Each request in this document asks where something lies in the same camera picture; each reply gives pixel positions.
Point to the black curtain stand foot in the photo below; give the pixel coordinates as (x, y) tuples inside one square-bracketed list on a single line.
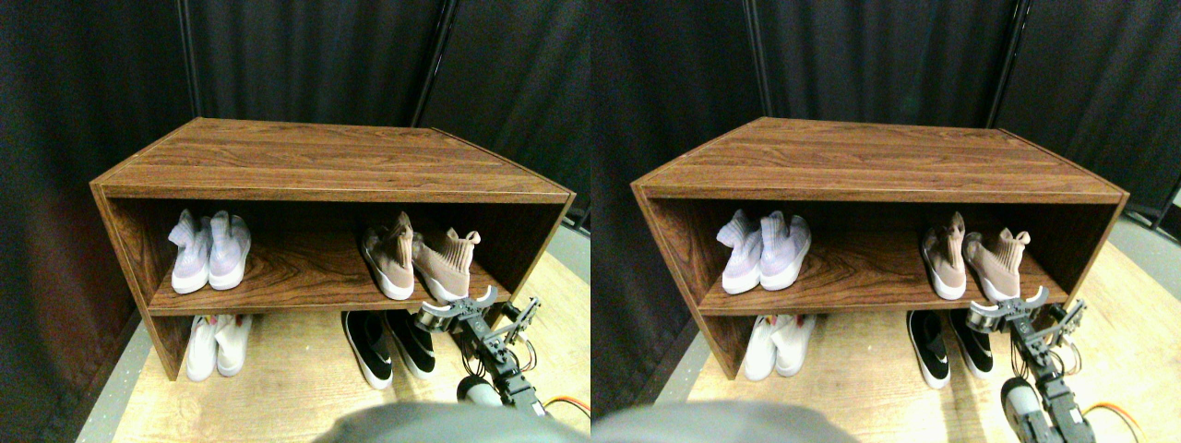
[(577, 221), (1164, 214)]

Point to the white shoe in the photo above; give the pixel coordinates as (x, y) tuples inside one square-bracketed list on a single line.
[(202, 351), (794, 349), (232, 349), (760, 351)]

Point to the pale purple shoe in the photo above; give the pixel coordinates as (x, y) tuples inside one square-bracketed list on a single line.
[(229, 258), (786, 258), (190, 263), (740, 263)]

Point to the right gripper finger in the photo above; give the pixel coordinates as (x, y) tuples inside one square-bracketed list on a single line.
[(443, 319), (995, 319), (485, 305), (1036, 305)]

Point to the black curtain stand pole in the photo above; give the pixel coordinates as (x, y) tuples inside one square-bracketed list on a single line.
[(435, 60), (756, 74), (190, 74), (1008, 60)]

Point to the brown shoe rack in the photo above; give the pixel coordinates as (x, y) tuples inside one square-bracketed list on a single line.
[(323, 166), (867, 166)]

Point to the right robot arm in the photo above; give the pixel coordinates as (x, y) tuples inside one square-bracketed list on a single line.
[(503, 365), (1056, 397)]

